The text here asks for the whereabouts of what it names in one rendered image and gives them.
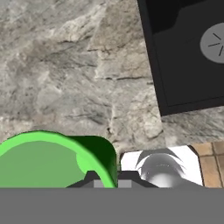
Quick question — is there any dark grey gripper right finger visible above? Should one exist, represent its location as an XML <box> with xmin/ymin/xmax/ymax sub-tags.
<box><xmin>116</xmin><ymin>171</ymin><xmax>160</xmax><ymax>189</ymax></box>

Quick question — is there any black sink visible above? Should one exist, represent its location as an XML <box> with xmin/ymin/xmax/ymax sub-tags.
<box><xmin>136</xmin><ymin>0</ymin><xmax>224</xmax><ymax>117</ymax></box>

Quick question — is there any white and grey round thing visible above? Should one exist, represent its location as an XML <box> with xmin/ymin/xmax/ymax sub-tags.
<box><xmin>118</xmin><ymin>144</ymin><xmax>205</xmax><ymax>189</ymax></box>

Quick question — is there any green cup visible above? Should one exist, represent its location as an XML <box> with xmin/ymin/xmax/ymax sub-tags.
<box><xmin>0</xmin><ymin>130</ymin><xmax>119</xmax><ymax>189</ymax></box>

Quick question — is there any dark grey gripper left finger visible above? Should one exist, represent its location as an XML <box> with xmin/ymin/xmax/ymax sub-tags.
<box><xmin>66</xmin><ymin>171</ymin><xmax>108</xmax><ymax>189</ymax></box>

